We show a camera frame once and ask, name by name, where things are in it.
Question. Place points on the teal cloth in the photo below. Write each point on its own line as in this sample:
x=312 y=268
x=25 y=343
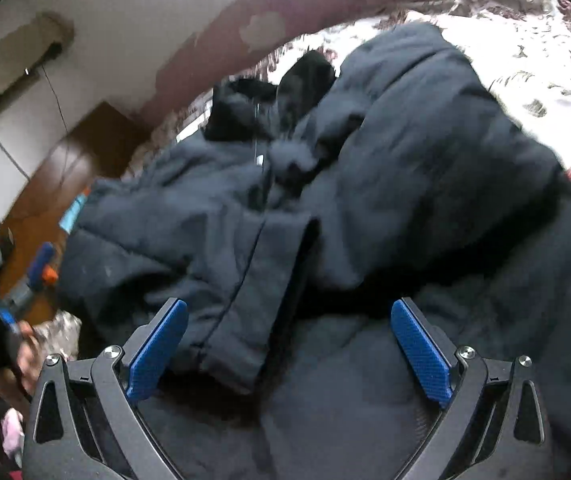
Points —
x=72 y=212

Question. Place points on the cloth-covered air conditioner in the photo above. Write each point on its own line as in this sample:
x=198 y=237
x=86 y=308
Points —
x=20 y=55

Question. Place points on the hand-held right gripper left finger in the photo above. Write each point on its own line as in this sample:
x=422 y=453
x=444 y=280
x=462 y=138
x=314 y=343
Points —
x=158 y=347

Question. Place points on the person's left hand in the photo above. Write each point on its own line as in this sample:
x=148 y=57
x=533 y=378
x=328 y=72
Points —
x=29 y=355

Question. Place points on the dark navy padded jacket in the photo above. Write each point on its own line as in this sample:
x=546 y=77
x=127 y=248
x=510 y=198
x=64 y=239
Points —
x=365 y=160

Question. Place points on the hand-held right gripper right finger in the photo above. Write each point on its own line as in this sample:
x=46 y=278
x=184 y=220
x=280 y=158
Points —
x=420 y=355

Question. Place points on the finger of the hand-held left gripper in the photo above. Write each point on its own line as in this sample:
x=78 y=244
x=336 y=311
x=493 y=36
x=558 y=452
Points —
x=44 y=260

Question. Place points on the floral white bedspread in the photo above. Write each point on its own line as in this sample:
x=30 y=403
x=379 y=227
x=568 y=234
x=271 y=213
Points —
x=540 y=60

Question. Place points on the pink cloth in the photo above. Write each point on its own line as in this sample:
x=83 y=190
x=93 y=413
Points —
x=12 y=432

